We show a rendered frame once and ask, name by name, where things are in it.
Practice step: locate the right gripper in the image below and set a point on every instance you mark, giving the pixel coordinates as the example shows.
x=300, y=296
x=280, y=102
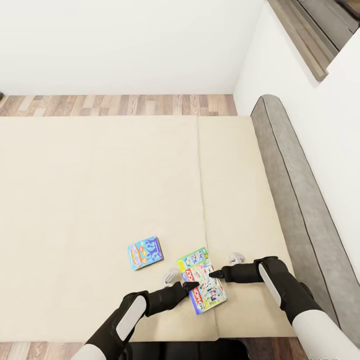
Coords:
x=232, y=274

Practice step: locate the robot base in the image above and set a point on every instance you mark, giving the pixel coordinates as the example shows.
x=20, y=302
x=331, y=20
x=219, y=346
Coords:
x=230, y=348

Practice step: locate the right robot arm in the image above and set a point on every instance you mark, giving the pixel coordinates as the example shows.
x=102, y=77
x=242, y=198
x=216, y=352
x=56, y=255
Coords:
x=320, y=337

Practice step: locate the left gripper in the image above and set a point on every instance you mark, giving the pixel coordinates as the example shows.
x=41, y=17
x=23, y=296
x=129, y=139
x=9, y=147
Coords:
x=171, y=296

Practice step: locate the fixed window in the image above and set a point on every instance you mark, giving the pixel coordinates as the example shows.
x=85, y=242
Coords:
x=319, y=29

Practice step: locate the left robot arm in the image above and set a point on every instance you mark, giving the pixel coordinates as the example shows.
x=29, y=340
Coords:
x=110, y=340

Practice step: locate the board game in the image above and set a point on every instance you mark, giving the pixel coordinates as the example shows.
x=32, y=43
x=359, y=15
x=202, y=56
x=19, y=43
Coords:
x=144, y=253
x=195, y=267

